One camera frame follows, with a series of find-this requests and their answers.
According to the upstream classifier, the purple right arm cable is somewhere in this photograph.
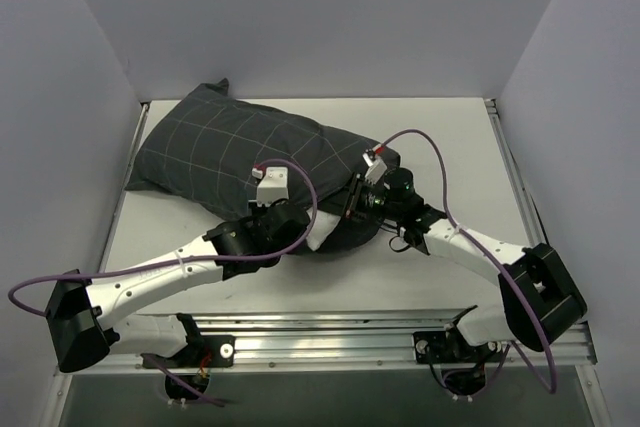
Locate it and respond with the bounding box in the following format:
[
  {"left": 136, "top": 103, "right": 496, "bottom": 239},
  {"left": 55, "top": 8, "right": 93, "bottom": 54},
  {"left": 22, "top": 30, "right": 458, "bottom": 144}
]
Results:
[{"left": 374, "top": 129, "right": 559, "bottom": 394}]

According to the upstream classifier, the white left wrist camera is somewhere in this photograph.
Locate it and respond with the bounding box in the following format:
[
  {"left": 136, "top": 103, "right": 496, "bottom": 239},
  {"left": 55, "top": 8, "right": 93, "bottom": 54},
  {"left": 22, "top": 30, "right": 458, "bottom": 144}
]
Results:
[{"left": 251, "top": 166, "right": 289, "bottom": 207}]

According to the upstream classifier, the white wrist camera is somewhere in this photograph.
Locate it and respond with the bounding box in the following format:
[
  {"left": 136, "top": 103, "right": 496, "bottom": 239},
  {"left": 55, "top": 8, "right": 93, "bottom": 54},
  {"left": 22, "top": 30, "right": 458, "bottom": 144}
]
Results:
[
  {"left": 363, "top": 145, "right": 387, "bottom": 186},
  {"left": 251, "top": 166, "right": 289, "bottom": 207}
]

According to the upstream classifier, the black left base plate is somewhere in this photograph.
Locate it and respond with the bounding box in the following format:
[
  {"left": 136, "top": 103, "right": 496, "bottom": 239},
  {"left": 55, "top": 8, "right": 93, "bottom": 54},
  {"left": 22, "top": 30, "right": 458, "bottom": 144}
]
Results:
[{"left": 151, "top": 334, "right": 236, "bottom": 369}]

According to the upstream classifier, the white pillow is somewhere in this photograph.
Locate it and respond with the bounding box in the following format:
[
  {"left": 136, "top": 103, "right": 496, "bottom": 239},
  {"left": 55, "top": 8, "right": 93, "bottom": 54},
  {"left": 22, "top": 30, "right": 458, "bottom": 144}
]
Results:
[{"left": 306, "top": 210, "right": 341, "bottom": 251}]

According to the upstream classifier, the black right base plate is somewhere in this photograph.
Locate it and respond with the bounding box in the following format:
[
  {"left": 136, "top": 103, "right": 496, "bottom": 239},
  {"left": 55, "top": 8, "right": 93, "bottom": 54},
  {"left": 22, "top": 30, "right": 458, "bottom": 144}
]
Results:
[{"left": 412, "top": 330, "right": 499, "bottom": 364}]

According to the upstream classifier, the aluminium front frame rail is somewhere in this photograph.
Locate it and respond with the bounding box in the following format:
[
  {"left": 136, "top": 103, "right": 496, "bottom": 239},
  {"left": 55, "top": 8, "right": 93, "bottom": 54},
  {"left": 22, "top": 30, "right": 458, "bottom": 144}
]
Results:
[{"left": 54, "top": 311, "right": 599, "bottom": 374}]

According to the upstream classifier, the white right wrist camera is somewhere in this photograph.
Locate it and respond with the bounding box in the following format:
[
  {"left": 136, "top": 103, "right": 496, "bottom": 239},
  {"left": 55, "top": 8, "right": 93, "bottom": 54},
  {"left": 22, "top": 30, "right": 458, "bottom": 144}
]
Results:
[{"left": 363, "top": 145, "right": 387, "bottom": 186}]

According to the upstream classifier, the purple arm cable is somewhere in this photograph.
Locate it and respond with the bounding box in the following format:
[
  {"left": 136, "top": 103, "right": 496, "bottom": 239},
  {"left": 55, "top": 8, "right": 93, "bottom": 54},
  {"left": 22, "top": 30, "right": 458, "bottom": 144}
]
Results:
[
  {"left": 374, "top": 129, "right": 559, "bottom": 394},
  {"left": 8, "top": 159, "right": 321, "bottom": 406}
]

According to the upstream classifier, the dark grey checked pillowcase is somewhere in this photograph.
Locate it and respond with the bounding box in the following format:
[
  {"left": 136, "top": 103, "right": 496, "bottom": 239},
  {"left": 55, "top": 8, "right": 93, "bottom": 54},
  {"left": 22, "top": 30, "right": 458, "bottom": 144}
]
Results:
[{"left": 126, "top": 80, "right": 379, "bottom": 255}]

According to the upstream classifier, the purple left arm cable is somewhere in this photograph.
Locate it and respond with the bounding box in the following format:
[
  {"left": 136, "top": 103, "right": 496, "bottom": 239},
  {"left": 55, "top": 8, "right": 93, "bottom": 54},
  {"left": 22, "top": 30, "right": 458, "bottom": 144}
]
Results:
[{"left": 8, "top": 159, "right": 321, "bottom": 406}]

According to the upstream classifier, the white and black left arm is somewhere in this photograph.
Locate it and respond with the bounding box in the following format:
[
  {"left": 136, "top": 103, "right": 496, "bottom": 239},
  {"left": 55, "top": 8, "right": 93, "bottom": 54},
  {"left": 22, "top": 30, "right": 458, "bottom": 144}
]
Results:
[{"left": 45, "top": 200, "right": 311, "bottom": 373}]

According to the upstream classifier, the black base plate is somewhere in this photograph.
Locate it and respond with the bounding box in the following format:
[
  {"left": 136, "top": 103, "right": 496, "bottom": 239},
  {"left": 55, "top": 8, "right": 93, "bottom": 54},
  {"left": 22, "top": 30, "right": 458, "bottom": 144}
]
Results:
[
  {"left": 151, "top": 334, "right": 236, "bottom": 369},
  {"left": 412, "top": 330, "right": 499, "bottom": 364}
]

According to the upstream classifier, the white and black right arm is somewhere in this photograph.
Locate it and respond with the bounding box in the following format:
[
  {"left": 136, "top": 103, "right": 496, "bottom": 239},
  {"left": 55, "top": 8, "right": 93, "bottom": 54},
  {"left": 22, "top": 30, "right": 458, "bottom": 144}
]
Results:
[{"left": 344, "top": 168, "right": 588, "bottom": 360}]

